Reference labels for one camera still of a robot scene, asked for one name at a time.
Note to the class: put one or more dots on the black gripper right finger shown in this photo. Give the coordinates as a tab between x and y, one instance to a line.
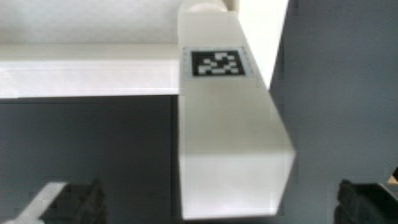
367	203

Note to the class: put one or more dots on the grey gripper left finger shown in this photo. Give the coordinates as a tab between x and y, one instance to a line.
67	204

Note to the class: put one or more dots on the white desk top tray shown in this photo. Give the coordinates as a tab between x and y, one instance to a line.
129	21

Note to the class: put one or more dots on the white front fence bar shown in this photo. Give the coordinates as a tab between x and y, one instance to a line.
90	78

